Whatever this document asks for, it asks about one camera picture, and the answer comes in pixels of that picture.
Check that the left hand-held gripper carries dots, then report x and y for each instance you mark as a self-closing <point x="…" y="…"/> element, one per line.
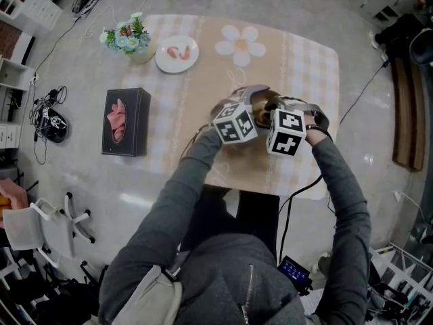
<point x="233" y="124"/>

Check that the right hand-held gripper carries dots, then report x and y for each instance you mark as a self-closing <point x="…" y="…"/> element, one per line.
<point x="285" y="132"/>

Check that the brown bowl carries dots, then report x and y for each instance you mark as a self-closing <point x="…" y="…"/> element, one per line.
<point x="260" y="96"/>

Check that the person's right forearm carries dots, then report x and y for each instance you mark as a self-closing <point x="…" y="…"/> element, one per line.
<point x="338" y="181"/>

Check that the person's left forearm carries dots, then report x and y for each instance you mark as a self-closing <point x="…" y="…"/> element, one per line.
<point x="193" y="171"/>

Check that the table with checked tablecloth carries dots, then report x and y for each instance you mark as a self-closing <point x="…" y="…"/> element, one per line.
<point x="203" y="80"/>

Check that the pink toy shrimp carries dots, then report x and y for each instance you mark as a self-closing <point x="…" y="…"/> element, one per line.
<point x="185" y="53"/>
<point x="172" y="51"/>

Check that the white plate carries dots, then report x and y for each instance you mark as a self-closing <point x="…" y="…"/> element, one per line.
<point x="176" y="65"/>

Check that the black tissue box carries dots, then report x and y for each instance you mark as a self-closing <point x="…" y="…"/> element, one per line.
<point x="135" y="127"/>

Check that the brown wooden bench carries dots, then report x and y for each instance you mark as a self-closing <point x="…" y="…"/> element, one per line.
<point x="409" y="120"/>

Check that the flower bouquet in cream pot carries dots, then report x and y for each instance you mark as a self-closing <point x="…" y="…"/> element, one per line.
<point x="130" y="39"/>

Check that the person's black trouser legs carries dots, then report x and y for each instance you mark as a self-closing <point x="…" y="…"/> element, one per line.
<point x="209" y="222"/>

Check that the pink tissue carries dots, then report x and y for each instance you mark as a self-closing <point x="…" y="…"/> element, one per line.
<point x="116" y="120"/>

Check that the white adapter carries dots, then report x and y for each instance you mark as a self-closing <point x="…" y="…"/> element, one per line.
<point x="398" y="195"/>

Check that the black shell seat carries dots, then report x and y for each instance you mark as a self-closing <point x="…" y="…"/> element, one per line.
<point x="423" y="47"/>

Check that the black controller with blue screen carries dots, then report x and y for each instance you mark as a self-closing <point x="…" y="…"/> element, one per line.
<point x="293" y="272"/>

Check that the person's grey jacket torso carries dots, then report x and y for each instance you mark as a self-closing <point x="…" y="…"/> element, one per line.
<point x="220" y="283"/>

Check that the white desk with drawers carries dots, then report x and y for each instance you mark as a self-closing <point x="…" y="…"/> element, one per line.
<point x="37" y="5"/>

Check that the small white desk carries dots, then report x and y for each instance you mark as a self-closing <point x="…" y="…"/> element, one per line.
<point x="15" y="76"/>

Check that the white office chair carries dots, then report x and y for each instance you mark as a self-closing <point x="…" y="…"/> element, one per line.
<point x="34" y="229"/>

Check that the pink cloth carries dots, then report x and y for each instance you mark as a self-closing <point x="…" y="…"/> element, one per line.
<point x="11" y="195"/>

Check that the black office chair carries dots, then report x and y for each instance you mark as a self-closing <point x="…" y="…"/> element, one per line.
<point x="50" y="300"/>

